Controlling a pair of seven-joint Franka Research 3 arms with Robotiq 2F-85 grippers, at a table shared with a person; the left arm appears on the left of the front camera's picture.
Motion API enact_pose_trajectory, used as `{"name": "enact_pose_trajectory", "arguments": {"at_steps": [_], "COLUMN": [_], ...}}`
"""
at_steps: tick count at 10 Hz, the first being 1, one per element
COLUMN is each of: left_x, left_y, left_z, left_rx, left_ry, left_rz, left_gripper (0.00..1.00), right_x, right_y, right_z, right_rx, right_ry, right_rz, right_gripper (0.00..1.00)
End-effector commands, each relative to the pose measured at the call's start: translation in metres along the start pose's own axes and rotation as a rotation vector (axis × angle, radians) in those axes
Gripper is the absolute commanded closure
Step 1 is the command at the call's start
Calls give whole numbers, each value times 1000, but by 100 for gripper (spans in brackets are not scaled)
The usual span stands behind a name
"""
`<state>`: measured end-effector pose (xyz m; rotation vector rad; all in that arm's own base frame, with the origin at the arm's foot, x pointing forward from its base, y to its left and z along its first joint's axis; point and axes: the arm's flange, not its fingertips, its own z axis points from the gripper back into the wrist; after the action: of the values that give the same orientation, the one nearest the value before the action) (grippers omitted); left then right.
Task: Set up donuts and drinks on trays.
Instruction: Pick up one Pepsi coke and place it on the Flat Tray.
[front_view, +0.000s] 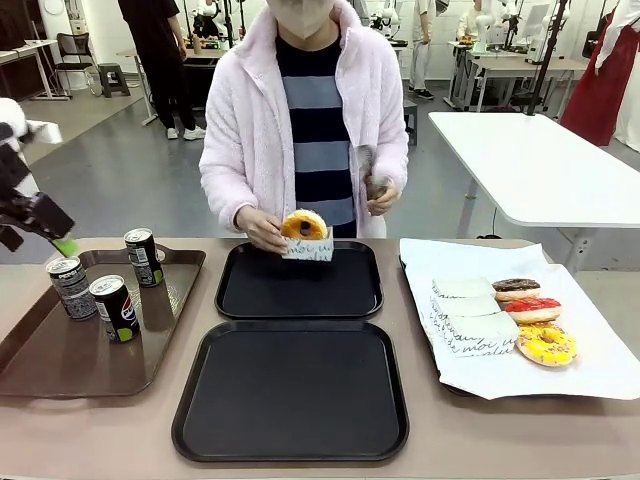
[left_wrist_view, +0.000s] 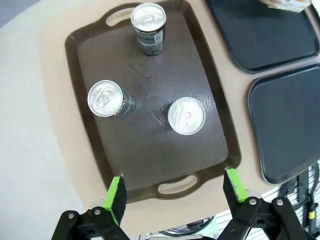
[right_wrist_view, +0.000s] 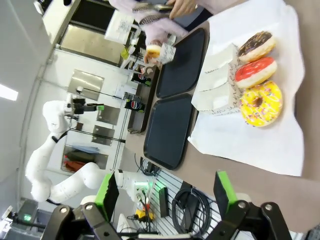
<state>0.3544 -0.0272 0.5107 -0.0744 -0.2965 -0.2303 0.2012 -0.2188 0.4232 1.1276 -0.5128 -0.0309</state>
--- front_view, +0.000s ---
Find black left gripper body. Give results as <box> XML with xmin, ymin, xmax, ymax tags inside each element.
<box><xmin>0</xmin><ymin>191</ymin><xmax>77</xmax><ymax>253</ymax></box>

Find black patterned Pepsi can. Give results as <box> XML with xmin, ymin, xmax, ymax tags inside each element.
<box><xmin>45</xmin><ymin>256</ymin><xmax>99</xmax><ymax>322</ymax></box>

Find black Pepsi can green base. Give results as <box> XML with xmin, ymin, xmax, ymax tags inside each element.
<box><xmin>88</xmin><ymin>274</ymin><xmax>141</xmax><ymax>345</ymax></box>

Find orange glazed donut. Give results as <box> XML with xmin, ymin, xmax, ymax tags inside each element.
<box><xmin>280</xmin><ymin>209</ymin><xmax>329</xmax><ymax>242</ymax></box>

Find metal serving tongs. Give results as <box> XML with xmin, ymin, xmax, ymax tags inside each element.
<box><xmin>356</xmin><ymin>143</ymin><xmax>394</xmax><ymax>201</ymax></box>

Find chocolate glazed donut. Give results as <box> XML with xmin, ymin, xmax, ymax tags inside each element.
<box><xmin>491</xmin><ymin>278</ymin><xmax>543</xmax><ymax>303</ymax></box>

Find red glazed donut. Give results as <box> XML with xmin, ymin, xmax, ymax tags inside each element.
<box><xmin>504</xmin><ymin>296</ymin><xmax>563</xmax><ymax>325</ymax></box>

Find yellow sprinkled donut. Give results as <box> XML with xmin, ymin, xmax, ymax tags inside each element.
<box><xmin>515</xmin><ymin>322</ymin><xmax>579</xmax><ymax>370</ymax></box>

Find person's left forearm pink sleeve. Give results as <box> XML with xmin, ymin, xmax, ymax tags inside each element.
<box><xmin>358</xmin><ymin>112</ymin><xmax>410</xmax><ymax>199</ymax></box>

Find person's right forearm pink sleeve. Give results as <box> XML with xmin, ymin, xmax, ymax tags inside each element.
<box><xmin>198</xmin><ymin>144</ymin><xmax>264</xmax><ymax>235</ymax></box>

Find person's right hand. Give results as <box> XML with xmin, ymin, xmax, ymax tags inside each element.
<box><xmin>234</xmin><ymin>205</ymin><xmax>290</xmax><ymax>254</ymax></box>

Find person's left hand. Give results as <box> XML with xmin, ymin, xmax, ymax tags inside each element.
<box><xmin>366</xmin><ymin>174</ymin><xmax>402</xmax><ymax>218</ymax></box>

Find black Pepsi can barcode side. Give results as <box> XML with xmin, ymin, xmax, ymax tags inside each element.
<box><xmin>123</xmin><ymin>227</ymin><xmax>165</xmax><ymax>289</ymax></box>

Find brown plastic tray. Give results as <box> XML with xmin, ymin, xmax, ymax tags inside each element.
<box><xmin>0</xmin><ymin>247</ymin><xmax>208</xmax><ymax>402</ymax></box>

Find grey step stool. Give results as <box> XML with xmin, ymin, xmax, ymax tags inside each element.
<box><xmin>96</xmin><ymin>61</ymin><xmax>133</xmax><ymax>99</ymax></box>

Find black office chair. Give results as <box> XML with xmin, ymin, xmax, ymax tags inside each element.
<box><xmin>53</xmin><ymin>31</ymin><xmax>99</xmax><ymax>95</ymax></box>

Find white desk with metal legs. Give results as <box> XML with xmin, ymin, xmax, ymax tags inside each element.
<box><xmin>0</xmin><ymin>38</ymin><xmax>72</xmax><ymax>103</ymax></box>

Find person in black clothes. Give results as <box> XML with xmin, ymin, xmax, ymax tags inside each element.
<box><xmin>117</xmin><ymin>0</ymin><xmax>207</xmax><ymax>142</ymax></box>

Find person in pink fleece jacket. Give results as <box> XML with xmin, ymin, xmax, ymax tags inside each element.
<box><xmin>198</xmin><ymin>0</ymin><xmax>410</xmax><ymax>240</ymax></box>

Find wooden desk with items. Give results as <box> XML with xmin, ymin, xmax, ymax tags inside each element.
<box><xmin>116</xmin><ymin>44</ymin><xmax>227</xmax><ymax>127</ymax></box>

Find small black plastic tray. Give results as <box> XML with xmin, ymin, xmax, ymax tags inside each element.
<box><xmin>214</xmin><ymin>240</ymin><xmax>385</xmax><ymax>322</ymax></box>

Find large black plastic tray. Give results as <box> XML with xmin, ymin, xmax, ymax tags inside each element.
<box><xmin>170</xmin><ymin>319</ymin><xmax>411</xmax><ymax>464</ymax></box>

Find beige face mask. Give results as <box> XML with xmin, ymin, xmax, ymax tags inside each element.
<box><xmin>264</xmin><ymin>0</ymin><xmax>332</xmax><ymax>41</ymax></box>

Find grey stool behind person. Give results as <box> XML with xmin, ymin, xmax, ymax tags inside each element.
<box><xmin>401</xmin><ymin>98</ymin><xmax>419</xmax><ymax>147</ymax></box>

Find person in beige trousers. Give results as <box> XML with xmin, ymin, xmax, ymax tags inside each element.
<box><xmin>408</xmin><ymin>0</ymin><xmax>437</xmax><ymax>102</ymax></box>

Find white folding table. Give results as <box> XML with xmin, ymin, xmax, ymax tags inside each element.
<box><xmin>427</xmin><ymin>110</ymin><xmax>640</xmax><ymax>274</ymax></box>

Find beige workbench table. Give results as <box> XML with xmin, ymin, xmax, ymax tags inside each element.
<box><xmin>446</xmin><ymin>40</ymin><xmax>590</xmax><ymax>113</ymax></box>

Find white paper sheet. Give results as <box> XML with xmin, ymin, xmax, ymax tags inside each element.
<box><xmin>399</xmin><ymin>237</ymin><xmax>640</xmax><ymax>403</ymax></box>

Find person in red dress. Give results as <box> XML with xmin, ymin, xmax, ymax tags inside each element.
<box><xmin>559</xmin><ymin>0</ymin><xmax>640</xmax><ymax>148</ymax></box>

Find black cable on floor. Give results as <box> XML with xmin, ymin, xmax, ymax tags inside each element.
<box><xmin>476</xmin><ymin>205</ymin><xmax>503</xmax><ymax>241</ymax></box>

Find black camera stand pole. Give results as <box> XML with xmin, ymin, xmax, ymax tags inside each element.
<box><xmin>523</xmin><ymin>0</ymin><xmax>572</xmax><ymax>117</ymax></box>

